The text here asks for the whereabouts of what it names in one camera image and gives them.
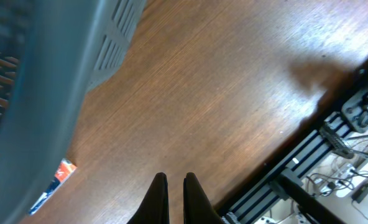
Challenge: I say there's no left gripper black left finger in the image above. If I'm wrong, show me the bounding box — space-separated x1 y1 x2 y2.
127 172 170 224

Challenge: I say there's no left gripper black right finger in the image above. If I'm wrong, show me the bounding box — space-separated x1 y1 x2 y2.
183 172 223 224

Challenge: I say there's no dark blue tissue pack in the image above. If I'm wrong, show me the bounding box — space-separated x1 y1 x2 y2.
28 158 76 215

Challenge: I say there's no grey plastic lattice basket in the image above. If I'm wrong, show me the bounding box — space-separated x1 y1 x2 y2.
0 0 146 223

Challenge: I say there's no black aluminium frame rail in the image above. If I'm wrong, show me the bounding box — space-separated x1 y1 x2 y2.
220 110 356 224

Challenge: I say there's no tangle of cables on floor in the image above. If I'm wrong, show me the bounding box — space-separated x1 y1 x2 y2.
291 132 368 224

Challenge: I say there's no grey metal clamp bracket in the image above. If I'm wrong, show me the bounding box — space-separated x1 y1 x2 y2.
341 88 368 133

